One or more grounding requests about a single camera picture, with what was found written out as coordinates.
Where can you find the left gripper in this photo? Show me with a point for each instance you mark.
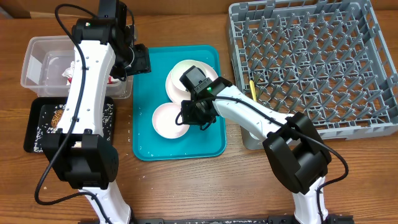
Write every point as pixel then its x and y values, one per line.
pixel 142 65

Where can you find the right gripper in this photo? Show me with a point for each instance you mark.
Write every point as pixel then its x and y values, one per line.
pixel 189 119

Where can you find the red foil wrapper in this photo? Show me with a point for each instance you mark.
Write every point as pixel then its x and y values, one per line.
pixel 111 80

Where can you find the white bowl with residue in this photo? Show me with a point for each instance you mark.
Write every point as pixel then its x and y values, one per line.
pixel 164 121

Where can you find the yellow plastic spoon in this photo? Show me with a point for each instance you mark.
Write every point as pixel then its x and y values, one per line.
pixel 253 90

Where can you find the brown food scrap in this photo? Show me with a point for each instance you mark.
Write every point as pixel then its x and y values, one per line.
pixel 56 118

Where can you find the white bowl with food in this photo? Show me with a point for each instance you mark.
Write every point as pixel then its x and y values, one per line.
pixel 182 67

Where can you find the white plastic cup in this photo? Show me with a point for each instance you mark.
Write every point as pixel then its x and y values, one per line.
pixel 253 136

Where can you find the white napkin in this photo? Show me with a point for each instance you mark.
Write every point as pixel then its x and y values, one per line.
pixel 68 73

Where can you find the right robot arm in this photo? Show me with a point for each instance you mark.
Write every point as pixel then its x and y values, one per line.
pixel 294 148

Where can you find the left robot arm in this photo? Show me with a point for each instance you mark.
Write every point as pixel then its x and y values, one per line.
pixel 78 152

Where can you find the grey dishwasher rack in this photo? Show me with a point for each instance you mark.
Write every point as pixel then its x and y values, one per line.
pixel 326 59

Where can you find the white round plate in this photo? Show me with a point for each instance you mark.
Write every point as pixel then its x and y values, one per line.
pixel 176 95

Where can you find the teal serving tray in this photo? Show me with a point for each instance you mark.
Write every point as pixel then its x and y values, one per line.
pixel 149 92

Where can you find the clear plastic bin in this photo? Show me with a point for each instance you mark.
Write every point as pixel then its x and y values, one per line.
pixel 47 57

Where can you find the scattered rice grains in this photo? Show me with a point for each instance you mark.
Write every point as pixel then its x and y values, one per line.
pixel 47 112

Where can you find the black plastic tray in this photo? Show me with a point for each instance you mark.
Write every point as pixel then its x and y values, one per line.
pixel 35 113

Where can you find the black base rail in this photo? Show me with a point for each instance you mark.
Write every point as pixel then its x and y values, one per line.
pixel 284 219

